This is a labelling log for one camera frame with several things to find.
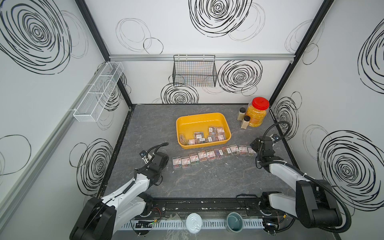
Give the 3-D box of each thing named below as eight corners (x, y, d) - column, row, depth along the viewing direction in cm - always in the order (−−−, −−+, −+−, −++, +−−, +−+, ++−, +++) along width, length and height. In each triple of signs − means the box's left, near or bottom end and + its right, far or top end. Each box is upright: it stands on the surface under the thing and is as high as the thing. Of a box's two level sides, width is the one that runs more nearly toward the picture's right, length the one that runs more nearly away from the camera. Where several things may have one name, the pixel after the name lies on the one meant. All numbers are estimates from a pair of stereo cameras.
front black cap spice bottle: (241, 129, 108) (244, 121, 101) (240, 123, 111) (243, 115, 104) (247, 129, 108) (251, 121, 101) (246, 123, 111) (249, 115, 104)
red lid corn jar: (245, 128, 108) (254, 108, 93) (242, 116, 115) (250, 96, 100) (260, 128, 108) (272, 108, 93) (256, 116, 115) (266, 96, 100)
